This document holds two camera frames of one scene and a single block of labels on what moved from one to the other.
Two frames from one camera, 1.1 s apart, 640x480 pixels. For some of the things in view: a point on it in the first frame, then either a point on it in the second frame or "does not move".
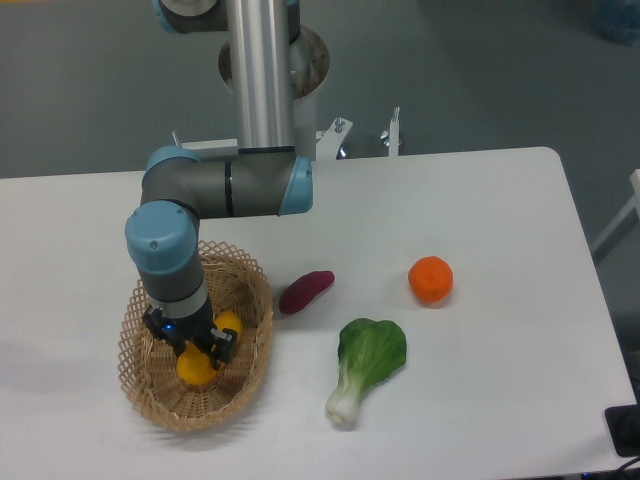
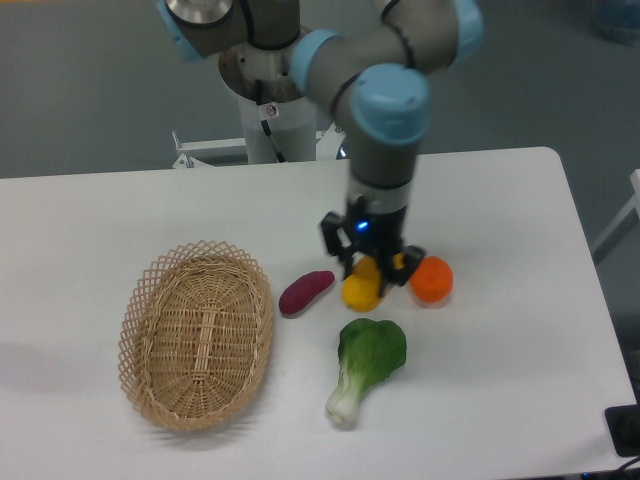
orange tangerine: (432, 278) does not move
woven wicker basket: (235, 285) does not move
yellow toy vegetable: (195, 365) to (361, 290)
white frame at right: (627, 219) does not move
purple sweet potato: (300, 292) does not move
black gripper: (196, 329) to (377, 233)
